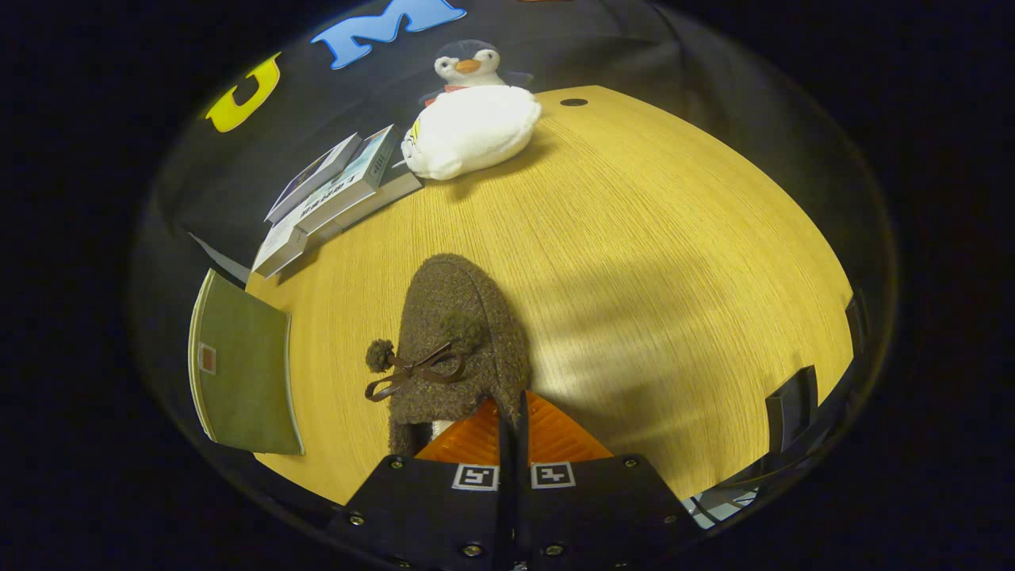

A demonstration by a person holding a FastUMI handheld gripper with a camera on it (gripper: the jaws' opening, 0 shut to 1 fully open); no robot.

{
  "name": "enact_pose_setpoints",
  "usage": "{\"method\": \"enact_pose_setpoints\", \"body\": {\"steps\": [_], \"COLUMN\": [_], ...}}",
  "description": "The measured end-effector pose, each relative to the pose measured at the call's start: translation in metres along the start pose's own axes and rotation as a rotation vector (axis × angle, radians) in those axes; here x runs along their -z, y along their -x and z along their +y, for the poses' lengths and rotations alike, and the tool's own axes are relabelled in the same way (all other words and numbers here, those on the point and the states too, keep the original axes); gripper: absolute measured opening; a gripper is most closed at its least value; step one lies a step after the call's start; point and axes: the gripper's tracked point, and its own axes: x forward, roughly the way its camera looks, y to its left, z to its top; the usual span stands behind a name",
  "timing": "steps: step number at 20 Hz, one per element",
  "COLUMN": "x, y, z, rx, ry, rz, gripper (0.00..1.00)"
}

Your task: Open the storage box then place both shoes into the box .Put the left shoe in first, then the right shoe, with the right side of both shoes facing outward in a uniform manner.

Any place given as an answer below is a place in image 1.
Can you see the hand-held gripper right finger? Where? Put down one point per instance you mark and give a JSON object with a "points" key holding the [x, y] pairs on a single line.
{"points": [[525, 515]]}

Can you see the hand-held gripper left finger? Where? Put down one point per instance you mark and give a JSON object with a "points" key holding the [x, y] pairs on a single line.
{"points": [[444, 507]]}

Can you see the brown fuzzy shoe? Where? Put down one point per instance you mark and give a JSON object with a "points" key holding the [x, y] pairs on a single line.
{"points": [[452, 301]]}

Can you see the green storage box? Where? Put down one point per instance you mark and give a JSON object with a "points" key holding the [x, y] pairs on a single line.
{"points": [[246, 373]]}

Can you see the black chair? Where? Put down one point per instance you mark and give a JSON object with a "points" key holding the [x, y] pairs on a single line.
{"points": [[793, 408]]}

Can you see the dark grey book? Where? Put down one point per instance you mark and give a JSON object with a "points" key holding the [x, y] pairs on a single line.
{"points": [[392, 192]]}

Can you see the white book with printed spine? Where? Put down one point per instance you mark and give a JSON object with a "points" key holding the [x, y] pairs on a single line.
{"points": [[349, 186]]}

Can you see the blue cover book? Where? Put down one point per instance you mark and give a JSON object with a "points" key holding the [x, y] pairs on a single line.
{"points": [[313, 178]]}

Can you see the white plush toy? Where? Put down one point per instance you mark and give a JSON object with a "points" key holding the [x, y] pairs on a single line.
{"points": [[476, 131]]}

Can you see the penguin plush toy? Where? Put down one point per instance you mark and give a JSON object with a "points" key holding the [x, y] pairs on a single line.
{"points": [[469, 63]]}

